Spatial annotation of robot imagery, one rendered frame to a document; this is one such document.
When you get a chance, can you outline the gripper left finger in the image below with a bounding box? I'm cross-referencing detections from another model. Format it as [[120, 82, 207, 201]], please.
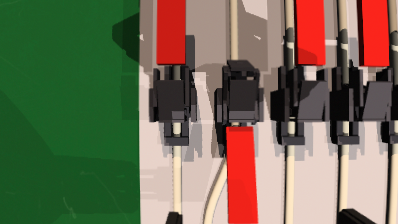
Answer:
[[165, 212, 183, 224]]

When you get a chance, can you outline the beige flexible cable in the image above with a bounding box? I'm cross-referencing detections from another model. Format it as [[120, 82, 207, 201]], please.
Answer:
[[203, 0, 240, 224]]

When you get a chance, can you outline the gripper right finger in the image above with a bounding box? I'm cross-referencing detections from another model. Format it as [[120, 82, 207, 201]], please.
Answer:
[[338, 208, 377, 224]]

